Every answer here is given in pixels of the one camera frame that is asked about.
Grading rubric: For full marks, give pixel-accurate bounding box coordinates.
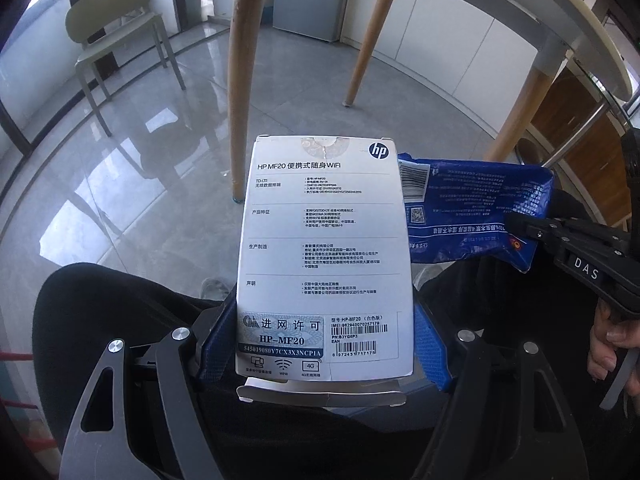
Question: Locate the person's left leg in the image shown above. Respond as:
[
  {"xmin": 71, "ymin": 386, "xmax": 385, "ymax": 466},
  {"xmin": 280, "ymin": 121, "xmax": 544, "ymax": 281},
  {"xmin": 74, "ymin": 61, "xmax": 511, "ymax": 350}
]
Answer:
[{"xmin": 32, "ymin": 262, "xmax": 236, "ymax": 480}]

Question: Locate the steel pedestal stand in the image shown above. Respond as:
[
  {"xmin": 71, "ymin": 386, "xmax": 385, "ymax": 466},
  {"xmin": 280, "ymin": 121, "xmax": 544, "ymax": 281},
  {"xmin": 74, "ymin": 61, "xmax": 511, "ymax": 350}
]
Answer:
[{"xmin": 515, "ymin": 102, "xmax": 608, "ymax": 168}]

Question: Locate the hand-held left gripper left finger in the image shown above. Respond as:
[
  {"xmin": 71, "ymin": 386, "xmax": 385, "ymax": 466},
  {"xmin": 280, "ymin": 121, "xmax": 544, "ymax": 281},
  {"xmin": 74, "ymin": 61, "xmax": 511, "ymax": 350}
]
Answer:
[{"xmin": 57, "ymin": 287, "xmax": 238, "ymax": 466}]

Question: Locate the round white table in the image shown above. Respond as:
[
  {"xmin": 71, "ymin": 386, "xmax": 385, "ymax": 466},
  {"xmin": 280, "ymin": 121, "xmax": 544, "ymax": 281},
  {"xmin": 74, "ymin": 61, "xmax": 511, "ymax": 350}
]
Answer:
[{"xmin": 227, "ymin": 0, "xmax": 636, "ymax": 204}]

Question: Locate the grey shoe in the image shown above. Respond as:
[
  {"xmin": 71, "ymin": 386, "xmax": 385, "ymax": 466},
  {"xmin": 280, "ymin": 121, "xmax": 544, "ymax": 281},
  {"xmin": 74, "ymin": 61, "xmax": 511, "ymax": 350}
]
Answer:
[{"xmin": 200, "ymin": 277, "xmax": 231, "ymax": 304}]

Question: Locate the person's right hand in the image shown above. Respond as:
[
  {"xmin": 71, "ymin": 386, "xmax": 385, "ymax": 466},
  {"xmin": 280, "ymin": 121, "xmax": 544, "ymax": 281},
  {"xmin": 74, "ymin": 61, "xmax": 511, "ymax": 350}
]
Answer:
[{"xmin": 590, "ymin": 305, "xmax": 640, "ymax": 391}]

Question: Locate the white kitchen counter cabinet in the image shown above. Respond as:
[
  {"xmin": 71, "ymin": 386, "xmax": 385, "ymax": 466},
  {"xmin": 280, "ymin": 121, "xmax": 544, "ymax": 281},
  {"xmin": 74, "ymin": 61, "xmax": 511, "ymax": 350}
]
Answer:
[{"xmin": 344, "ymin": 0, "xmax": 532, "ymax": 127}]

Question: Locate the green chair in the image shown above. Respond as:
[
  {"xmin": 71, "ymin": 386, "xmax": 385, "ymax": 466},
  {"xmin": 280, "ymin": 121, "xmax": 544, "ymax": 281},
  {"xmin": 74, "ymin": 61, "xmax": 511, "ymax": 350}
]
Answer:
[{"xmin": 65, "ymin": 0, "xmax": 187, "ymax": 139}]

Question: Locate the wooden bar counter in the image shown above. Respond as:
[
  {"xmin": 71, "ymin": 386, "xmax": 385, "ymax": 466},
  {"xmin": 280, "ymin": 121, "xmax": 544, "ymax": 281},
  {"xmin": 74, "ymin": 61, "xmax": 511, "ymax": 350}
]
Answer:
[{"xmin": 515, "ymin": 60, "xmax": 640, "ymax": 231}]

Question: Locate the silver refrigerator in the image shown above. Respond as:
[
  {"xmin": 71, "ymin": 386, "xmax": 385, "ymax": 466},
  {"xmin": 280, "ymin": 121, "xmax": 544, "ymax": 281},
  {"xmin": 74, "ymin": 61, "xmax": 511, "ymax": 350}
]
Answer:
[{"xmin": 272, "ymin": 2, "xmax": 344, "ymax": 44}]

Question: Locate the white cardboard box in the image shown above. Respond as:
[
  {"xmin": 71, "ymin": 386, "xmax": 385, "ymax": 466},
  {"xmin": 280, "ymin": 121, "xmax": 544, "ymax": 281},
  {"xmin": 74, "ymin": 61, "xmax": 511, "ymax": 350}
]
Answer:
[{"xmin": 235, "ymin": 134, "xmax": 417, "ymax": 407}]

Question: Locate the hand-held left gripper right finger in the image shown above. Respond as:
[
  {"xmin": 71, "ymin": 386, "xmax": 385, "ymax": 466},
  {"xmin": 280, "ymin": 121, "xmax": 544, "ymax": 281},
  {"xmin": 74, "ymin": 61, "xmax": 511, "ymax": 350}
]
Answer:
[{"xmin": 414, "ymin": 305, "xmax": 591, "ymax": 466}]

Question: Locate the blue packet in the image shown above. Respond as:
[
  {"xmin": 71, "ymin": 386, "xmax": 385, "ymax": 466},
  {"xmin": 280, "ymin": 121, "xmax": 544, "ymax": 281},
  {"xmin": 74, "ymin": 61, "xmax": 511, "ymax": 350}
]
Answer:
[{"xmin": 397, "ymin": 155, "xmax": 556, "ymax": 275}]

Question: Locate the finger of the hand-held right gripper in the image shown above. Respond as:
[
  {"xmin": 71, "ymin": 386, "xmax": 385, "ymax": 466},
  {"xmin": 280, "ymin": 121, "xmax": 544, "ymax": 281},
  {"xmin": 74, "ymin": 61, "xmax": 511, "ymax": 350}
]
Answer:
[
  {"xmin": 524, "ymin": 227, "xmax": 571, "ymax": 258},
  {"xmin": 505, "ymin": 212, "xmax": 628, "ymax": 243}
]

